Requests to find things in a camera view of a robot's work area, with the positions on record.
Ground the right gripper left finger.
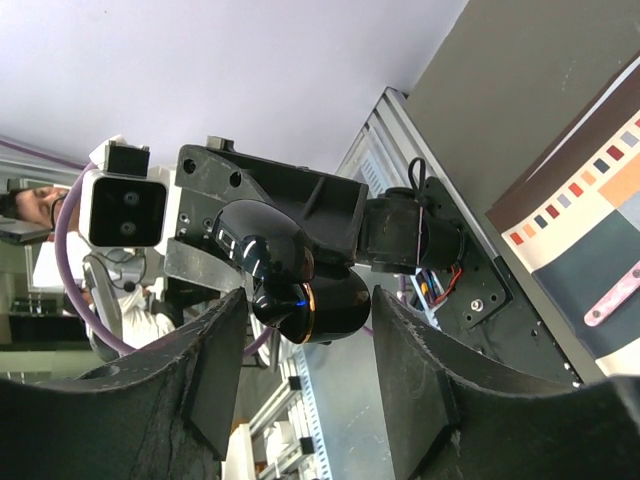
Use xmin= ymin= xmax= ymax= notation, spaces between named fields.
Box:
xmin=1 ymin=288 xmax=248 ymax=479

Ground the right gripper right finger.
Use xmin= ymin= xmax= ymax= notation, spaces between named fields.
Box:
xmin=372 ymin=288 xmax=639 ymax=479

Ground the person in white shirt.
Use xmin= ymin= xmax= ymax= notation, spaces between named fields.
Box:
xmin=1 ymin=186 xmax=184 ymax=349

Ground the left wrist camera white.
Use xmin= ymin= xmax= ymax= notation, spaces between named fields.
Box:
xmin=78 ymin=135 xmax=169 ymax=248

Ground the black earbud charging case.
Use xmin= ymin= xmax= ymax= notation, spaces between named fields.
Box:
xmin=213 ymin=199 xmax=371 ymax=344

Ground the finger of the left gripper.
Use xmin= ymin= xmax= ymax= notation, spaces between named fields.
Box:
xmin=220 ymin=151 xmax=369 ymax=265
xmin=164 ymin=238 xmax=245 ymax=293

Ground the colourful patchwork placemat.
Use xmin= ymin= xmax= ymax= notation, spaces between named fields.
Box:
xmin=486 ymin=58 xmax=639 ymax=376

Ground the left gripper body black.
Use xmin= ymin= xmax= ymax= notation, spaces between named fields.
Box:
xmin=164 ymin=136 xmax=258 ymax=277

